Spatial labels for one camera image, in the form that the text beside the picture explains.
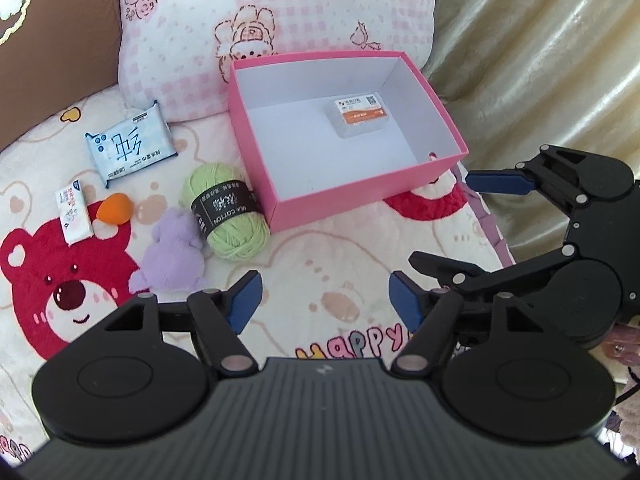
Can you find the person's right hand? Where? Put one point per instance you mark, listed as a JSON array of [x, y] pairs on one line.
[[622, 347]]

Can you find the pink checked pillow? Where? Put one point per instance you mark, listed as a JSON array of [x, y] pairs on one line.
[[275, 10]]

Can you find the pink cardboard box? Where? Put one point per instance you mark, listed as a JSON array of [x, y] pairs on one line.
[[350, 197]]

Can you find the blue tissue pack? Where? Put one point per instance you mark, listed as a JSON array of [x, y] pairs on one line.
[[130, 145]]

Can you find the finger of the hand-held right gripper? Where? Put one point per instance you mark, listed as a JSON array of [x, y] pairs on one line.
[[500, 181], [450, 270]]

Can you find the bear printed blanket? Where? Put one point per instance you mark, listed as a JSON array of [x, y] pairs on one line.
[[325, 270]]

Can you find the orange white card box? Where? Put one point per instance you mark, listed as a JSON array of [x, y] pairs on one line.
[[360, 120]]

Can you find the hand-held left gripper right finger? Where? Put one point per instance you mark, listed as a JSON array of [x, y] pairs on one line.
[[402, 297]]

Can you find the beige satin cloth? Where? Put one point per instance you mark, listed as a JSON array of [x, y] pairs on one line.
[[525, 60]]

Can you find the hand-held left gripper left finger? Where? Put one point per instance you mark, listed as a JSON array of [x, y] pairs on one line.
[[247, 300]]

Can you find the orange makeup sponge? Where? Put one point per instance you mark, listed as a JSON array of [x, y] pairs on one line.
[[115, 208]]

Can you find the green yarn ball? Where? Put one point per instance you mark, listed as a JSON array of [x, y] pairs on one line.
[[235, 240]]

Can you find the brown pillow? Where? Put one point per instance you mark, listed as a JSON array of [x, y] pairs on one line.
[[65, 35]]

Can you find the small white box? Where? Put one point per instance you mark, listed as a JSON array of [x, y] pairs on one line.
[[75, 217]]

